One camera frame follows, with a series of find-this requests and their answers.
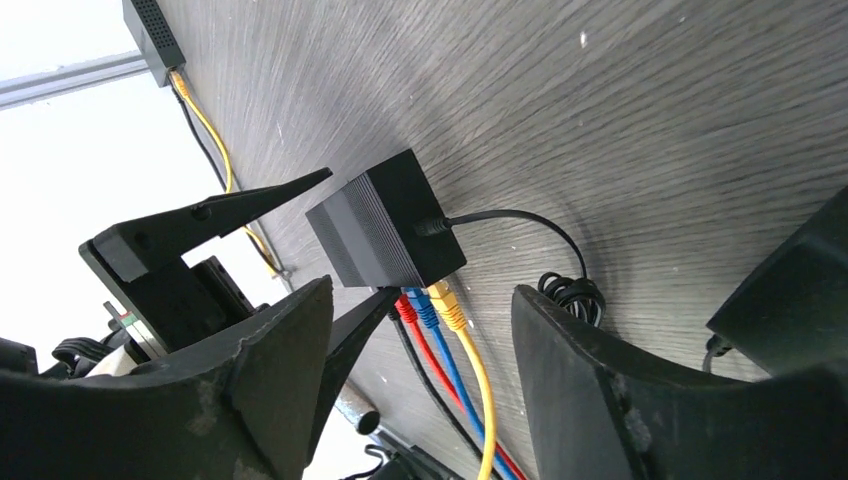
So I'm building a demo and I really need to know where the black ethernet cable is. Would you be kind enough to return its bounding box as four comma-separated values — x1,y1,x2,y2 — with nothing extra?
170,86,505,480

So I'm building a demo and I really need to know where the flat black router box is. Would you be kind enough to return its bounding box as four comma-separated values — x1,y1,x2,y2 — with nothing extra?
122,0,186,88

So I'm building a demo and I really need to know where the clear glitter tube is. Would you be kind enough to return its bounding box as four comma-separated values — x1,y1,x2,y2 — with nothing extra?
334,381,381,436

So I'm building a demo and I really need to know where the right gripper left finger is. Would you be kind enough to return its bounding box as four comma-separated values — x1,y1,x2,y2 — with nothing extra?
1,277,333,479

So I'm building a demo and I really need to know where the black power adapter with cord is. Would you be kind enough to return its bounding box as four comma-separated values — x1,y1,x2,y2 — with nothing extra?
414,185,848,376

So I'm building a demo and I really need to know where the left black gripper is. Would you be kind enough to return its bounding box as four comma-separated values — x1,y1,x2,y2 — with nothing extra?
47,168,401,464

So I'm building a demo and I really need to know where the red ethernet cable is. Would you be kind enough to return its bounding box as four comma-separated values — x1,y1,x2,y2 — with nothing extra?
394,294,528,480

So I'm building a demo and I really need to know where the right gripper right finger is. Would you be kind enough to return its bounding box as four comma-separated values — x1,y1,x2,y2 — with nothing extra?
511,285,847,479

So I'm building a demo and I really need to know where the blue ethernet cable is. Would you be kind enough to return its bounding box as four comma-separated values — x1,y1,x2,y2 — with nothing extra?
405,288,518,480

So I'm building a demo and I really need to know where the yellow ethernet cable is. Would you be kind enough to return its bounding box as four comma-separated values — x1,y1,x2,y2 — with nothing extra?
168,69,498,480

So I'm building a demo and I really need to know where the black ribbed network switch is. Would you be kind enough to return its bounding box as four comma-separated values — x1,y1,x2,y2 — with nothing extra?
306,149,467,288

